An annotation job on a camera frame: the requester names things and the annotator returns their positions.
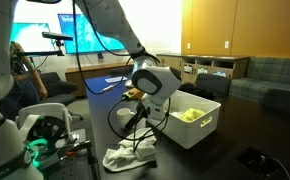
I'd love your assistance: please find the cyan monitor screen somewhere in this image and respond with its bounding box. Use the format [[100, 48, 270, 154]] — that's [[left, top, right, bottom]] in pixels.
[[9, 22, 53, 54]]

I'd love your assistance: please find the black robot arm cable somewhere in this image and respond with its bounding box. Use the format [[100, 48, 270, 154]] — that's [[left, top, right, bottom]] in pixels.
[[71, 0, 173, 155]]

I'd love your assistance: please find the black camera stand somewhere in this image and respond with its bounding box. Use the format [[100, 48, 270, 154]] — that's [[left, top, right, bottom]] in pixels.
[[18, 39, 66, 58]]

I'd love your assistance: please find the seated person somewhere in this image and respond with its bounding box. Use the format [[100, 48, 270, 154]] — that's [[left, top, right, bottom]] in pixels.
[[0, 41, 49, 118]]

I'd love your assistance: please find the yellow-green towel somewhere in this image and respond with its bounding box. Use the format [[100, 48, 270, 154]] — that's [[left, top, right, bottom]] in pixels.
[[179, 107, 207, 123]]

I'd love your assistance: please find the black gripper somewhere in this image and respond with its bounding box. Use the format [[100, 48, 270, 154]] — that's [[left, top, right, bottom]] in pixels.
[[123, 99, 152, 131]]

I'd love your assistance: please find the low wooden credenza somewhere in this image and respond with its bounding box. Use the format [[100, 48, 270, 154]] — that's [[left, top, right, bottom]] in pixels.
[[64, 61, 142, 98]]

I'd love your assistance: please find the green plaid couch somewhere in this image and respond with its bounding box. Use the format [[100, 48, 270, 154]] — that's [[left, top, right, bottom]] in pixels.
[[229, 55, 290, 116]]

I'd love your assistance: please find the wooden shelf cabinet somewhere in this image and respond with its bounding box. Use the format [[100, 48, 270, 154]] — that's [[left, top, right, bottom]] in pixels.
[[155, 53, 251, 84]]

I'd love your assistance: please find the large wall TV screen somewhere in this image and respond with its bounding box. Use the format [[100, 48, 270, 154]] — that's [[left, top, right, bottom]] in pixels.
[[57, 13, 127, 55]]

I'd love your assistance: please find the black stereo camera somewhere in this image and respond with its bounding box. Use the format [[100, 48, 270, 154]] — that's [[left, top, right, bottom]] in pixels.
[[41, 31, 74, 42]]

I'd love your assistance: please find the white mug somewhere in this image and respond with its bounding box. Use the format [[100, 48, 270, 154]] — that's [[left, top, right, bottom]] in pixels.
[[116, 107, 136, 130]]

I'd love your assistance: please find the black table cable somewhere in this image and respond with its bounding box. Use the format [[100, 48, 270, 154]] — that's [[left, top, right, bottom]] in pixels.
[[268, 156, 290, 180]]

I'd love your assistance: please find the black swivel office chair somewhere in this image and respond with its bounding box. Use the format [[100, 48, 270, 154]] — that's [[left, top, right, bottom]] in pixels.
[[38, 71, 85, 122]]

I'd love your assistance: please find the white towel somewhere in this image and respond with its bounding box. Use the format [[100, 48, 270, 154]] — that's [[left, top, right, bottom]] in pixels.
[[102, 128, 158, 173]]

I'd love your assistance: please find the white plastic basket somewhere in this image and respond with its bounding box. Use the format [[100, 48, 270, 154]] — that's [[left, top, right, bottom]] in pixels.
[[158, 89, 222, 150]]

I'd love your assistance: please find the white keyboard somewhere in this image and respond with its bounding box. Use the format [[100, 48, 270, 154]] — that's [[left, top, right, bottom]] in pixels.
[[104, 75, 129, 84]]

